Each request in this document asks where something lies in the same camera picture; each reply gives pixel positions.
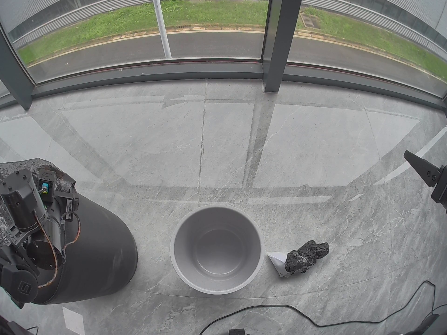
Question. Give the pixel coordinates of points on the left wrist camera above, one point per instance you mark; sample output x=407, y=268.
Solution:
x=47, y=183

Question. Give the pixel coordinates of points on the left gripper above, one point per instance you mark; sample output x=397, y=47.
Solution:
x=56, y=229

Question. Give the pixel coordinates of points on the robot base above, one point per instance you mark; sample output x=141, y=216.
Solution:
x=239, y=332

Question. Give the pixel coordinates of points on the black plastic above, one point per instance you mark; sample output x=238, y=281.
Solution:
x=303, y=258

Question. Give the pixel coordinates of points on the white trash bin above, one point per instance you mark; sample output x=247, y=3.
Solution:
x=216, y=246

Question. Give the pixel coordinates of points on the window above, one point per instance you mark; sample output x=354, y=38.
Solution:
x=276, y=30

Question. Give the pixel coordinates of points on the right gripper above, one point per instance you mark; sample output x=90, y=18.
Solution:
x=441, y=187

